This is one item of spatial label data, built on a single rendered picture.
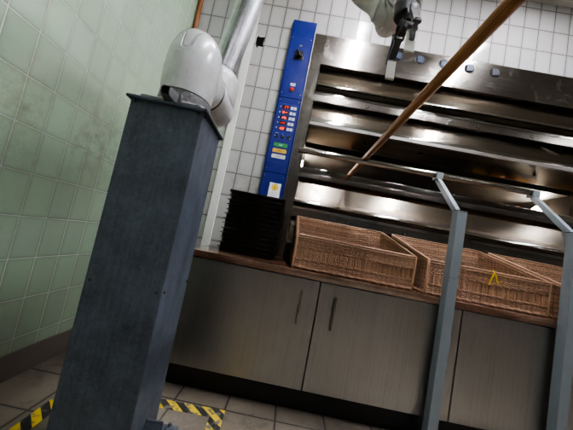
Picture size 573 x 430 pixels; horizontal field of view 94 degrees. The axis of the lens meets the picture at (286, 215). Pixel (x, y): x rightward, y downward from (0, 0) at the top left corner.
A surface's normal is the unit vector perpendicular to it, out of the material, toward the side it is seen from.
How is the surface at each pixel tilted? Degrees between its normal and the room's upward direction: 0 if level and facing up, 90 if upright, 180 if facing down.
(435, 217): 70
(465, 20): 90
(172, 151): 90
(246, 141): 90
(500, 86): 90
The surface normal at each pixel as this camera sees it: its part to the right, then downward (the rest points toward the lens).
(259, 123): -0.01, -0.09
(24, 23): 0.98, 0.19
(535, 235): 0.06, -0.42
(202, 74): 0.75, 0.10
